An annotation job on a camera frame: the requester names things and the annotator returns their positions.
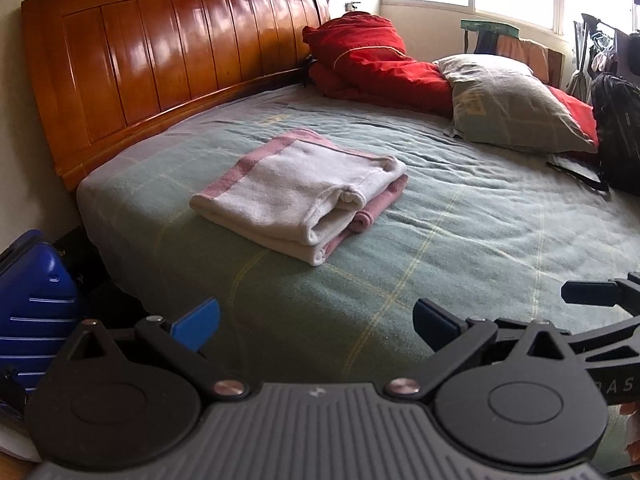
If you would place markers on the clothes rack with garments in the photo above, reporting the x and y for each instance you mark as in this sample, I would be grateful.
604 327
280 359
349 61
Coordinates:
600 55

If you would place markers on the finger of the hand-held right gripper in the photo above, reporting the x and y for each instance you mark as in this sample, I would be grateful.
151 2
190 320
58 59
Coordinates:
627 327
595 292

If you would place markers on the black backpack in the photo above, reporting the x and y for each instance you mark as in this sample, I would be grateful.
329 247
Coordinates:
620 130

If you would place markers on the wooden headboard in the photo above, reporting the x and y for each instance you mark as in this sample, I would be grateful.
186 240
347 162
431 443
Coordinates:
150 60

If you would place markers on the red pillow at headboard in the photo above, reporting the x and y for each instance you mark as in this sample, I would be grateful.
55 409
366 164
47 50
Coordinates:
370 65

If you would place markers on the green plaid bed blanket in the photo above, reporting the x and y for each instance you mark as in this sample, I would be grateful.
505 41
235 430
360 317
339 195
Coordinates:
450 240

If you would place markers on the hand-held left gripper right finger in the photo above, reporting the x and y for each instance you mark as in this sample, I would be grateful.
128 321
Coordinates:
435 324

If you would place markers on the grey green pillow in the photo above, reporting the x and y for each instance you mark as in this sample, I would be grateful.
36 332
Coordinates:
510 105

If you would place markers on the blue suitcase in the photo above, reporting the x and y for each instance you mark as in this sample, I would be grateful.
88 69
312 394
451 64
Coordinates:
35 300

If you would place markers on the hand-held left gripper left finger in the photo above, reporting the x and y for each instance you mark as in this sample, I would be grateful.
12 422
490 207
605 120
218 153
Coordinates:
197 322

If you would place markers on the pink and white sweater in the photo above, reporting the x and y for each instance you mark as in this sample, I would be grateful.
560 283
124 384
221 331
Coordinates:
290 190

